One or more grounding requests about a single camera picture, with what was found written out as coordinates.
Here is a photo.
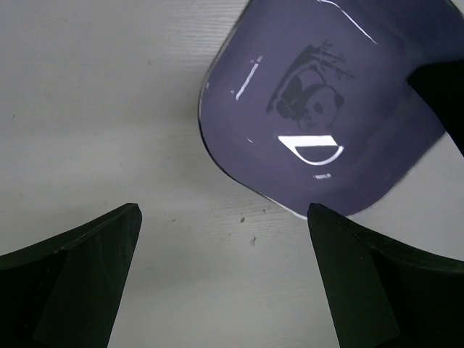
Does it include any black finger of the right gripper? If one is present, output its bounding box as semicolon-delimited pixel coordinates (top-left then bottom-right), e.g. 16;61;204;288
407;59;463;154

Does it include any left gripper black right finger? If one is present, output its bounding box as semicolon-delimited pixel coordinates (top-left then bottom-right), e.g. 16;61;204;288
307;204;463;347

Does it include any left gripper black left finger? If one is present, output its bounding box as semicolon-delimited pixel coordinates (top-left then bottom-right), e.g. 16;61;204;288
1;203;142;347

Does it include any purple square dish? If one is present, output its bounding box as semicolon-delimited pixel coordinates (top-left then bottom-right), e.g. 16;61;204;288
198;1;463;217

